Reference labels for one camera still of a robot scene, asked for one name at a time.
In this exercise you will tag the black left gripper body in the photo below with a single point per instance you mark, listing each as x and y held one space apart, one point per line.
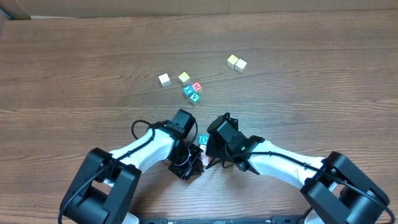
189 163

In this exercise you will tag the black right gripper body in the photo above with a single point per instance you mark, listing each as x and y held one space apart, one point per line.
212 154

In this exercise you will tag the red Y wooden block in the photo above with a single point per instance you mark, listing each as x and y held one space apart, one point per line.
205 160

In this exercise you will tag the plain cream wooden block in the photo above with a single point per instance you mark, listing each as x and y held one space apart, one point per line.
203 148

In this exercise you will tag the blue D wooden block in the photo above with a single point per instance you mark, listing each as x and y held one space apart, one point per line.
203 139

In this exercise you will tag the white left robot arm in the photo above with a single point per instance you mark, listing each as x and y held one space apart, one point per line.
102 190

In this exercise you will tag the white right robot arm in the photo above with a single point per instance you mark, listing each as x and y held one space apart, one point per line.
336 189

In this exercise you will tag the green V wooden block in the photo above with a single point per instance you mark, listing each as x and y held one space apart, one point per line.
194 98

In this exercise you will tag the red M wooden block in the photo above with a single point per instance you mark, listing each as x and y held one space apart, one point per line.
197 87

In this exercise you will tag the blue X wooden block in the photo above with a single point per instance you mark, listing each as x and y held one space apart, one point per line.
187 91

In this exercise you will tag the white picture wooden block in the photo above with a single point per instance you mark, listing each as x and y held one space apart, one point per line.
164 79

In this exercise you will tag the yellow top wooden block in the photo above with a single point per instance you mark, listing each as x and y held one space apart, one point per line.
231 61

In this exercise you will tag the yellow ring wooden block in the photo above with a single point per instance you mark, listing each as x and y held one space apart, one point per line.
240 65

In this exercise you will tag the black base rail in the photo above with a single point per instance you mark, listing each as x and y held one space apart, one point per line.
276 219

